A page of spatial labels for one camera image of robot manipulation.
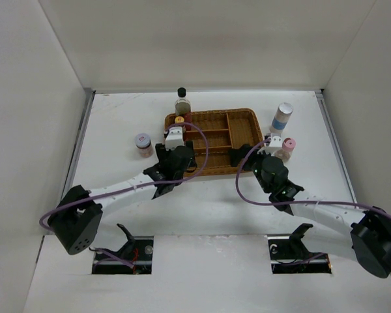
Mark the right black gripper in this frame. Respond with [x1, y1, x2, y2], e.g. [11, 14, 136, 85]
[229, 143, 275, 194]

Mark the red chili sauce bottle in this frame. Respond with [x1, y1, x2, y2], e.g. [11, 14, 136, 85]
[174, 116, 186, 129]

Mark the dark sauce bottle black cap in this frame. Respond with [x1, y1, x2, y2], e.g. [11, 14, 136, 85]
[175, 87, 192, 123]

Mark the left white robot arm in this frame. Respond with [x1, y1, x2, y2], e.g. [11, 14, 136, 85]
[48, 141, 197, 255]

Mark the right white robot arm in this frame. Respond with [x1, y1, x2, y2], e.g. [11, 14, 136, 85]
[229, 144, 391, 278]

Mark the brown wicker divided tray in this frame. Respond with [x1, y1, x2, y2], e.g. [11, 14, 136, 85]
[164, 108, 265, 178]

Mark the pink cap spice jar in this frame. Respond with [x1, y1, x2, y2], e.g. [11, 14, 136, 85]
[274, 138, 297, 162]

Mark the white blue cylindrical shaker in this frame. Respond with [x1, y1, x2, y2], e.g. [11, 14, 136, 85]
[269, 102, 293, 134]

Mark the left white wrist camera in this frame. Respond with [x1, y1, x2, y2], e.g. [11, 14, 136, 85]
[164, 126, 184, 151]

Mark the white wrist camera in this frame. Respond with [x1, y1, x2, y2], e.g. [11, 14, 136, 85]
[164, 126, 184, 151]
[257, 133, 283, 155]

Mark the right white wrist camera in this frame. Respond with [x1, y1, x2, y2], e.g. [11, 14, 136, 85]
[257, 133, 283, 155]

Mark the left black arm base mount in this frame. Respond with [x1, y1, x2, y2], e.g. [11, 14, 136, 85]
[89, 224, 154, 275]

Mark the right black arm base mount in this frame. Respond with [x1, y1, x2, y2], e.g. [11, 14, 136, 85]
[268, 223, 332, 275]

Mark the left metal table rail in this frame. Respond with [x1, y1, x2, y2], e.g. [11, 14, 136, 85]
[57, 87, 96, 204]

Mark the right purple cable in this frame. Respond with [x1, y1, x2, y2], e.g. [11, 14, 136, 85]
[235, 140, 391, 229]

